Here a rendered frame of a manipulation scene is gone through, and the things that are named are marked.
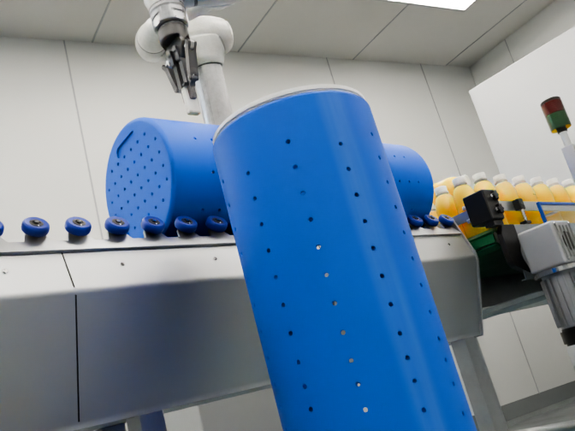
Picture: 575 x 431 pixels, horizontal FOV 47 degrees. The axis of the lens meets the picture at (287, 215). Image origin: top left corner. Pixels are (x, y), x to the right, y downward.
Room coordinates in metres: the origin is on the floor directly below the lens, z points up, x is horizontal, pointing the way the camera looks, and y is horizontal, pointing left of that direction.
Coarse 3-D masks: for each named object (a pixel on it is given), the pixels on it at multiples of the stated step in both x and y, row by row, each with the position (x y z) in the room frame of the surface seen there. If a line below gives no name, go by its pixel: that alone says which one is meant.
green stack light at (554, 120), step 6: (552, 114) 1.95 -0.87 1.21; (558, 114) 1.95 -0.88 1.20; (564, 114) 1.95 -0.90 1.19; (546, 120) 1.98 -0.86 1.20; (552, 120) 1.96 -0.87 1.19; (558, 120) 1.95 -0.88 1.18; (564, 120) 1.94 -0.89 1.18; (552, 126) 1.96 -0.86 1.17; (558, 126) 1.95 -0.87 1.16; (564, 126) 1.96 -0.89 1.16; (570, 126) 1.97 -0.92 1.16; (552, 132) 1.98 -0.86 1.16
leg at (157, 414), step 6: (144, 414) 1.14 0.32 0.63; (150, 414) 1.15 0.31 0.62; (156, 414) 1.16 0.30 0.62; (162, 414) 1.17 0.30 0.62; (132, 420) 1.15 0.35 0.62; (138, 420) 1.14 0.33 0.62; (144, 420) 1.14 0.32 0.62; (150, 420) 1.15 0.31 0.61; (156, 420) 1.16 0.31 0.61; (162, 420) 1.16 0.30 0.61; (132, 426) 1.15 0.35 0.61; (138, 426) 1.14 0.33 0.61; (144, 426) 1.14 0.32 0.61; (150, 426) 1.15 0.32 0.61; (156, 426) 1.15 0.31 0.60; (162, 426) 1.16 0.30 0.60
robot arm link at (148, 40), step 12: (204, 0) 1.47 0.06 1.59; (216, 0) 1.48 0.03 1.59; (228, 0) 1.49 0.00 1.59; (240, 0) 1.52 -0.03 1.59; (192, 12) 1.64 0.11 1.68; (204, 12) 1.63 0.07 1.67; (144, 24) 1.78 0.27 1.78; (144, 36) 1.80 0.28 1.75; (156, 36) 1.77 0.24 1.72; (144, 48) 1.87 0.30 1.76; (156, 48) 1.86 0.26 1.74
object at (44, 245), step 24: (0, 240) 1.00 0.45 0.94; (24, 240) 1.03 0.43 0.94; (48, 240) 1.05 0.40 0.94; (72, 240) 1.08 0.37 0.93; (96, 240) 1.11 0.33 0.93; (120, 240) 1.14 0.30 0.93; (144, 240) 1.17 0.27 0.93; (168, 240) 1.20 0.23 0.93; (192, 240) 1.24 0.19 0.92; (216, 240) 1.28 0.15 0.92
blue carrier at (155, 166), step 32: (128, 128) 1.29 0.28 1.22; (160, 128) 1.22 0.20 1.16; (192, 128) 1.28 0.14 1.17; (128, 160) 1.31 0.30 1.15; (160, 160) 1.23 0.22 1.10; (192, 160) 1.24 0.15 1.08; (416, 160) 1.79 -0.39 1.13; (128, 192) 1.33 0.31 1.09; (160, 192) 1.25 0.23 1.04; (192, 192) 1.25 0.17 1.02; (416, 192) 1.77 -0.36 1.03
